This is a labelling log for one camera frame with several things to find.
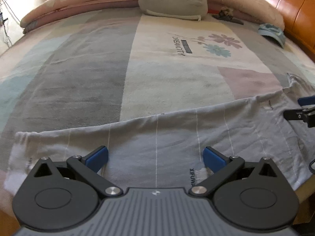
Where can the wooden headboard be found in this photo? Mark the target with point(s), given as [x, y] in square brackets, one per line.
[290, 7]

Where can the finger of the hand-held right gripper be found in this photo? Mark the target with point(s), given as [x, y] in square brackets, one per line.
[307, 100]
[295, 114]

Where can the grey cat face cushion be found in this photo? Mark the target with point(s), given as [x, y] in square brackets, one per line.
[172, 0]

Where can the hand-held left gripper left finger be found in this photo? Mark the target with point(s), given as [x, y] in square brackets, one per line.
[97, 157]

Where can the wooden bed frame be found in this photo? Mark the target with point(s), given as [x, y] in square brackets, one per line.
[306, 209]

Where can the pink floral quilt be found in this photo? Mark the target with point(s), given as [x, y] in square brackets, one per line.
[86, 2]

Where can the blue cap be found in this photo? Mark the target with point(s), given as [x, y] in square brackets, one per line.
[273, 34]

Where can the black phone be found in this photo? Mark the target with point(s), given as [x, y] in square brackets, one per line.
[236, 21]

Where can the grey printed pants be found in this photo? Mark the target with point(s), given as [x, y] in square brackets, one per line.
[172, 137]

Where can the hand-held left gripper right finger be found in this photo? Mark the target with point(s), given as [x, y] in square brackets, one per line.
[215, 160]

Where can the red cloth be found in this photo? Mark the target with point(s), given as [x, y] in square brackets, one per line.
[213, 11]

